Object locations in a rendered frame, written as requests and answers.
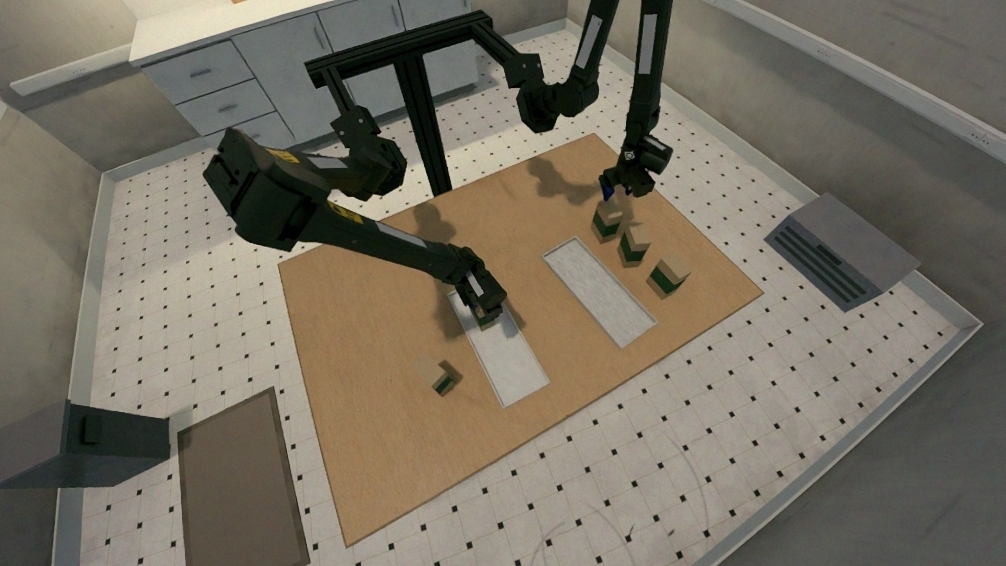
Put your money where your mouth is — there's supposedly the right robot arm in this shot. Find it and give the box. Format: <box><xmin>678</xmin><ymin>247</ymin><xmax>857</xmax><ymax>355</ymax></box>
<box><xmin>203</xmin><ymin>127</ymin><xmax>507</xmax><ymax>321</ymax></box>

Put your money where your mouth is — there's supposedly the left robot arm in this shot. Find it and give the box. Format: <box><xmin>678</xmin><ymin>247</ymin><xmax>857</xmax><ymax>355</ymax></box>
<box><xmin>524</xmin><ymin>0</ymin><xmax>673</xmax><ymax>198</ymax></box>

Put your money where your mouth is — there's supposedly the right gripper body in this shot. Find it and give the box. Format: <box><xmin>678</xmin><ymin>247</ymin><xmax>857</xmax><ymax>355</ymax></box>
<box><xmin>455</xmin><ymin>284</ymin><xmax>478</xmax><ymax>307</ymax></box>

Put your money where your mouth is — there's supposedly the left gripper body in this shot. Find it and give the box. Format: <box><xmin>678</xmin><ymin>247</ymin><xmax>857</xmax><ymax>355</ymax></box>
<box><xmin>599</xmin><ymin>157</ymin><xmax>639</xmax><ymax>188</ymax></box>

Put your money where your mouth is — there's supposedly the tan box with dark green band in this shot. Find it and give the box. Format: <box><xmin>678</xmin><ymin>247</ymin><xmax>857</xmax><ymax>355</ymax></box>
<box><xmin>470</xmin><ymin>304</ymin><xmax>496</xmax><ymax>332</ymax></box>
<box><xmin>591</xmin><ymin>197</ymin><xmax>623</xmax><ymax>244</ymax></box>
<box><xmin>410</xmin><ymin>352</ymin><xmax>454</xmax><ymax>397</ymax></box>
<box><xmin>645</xmin><ymin>251</ymin><xmax>692</xmax><ymax>300</ymax></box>
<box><xmin>617</xmin><ymin>222</ymin><xmax>652</xmax><ymax>268</ymax></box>

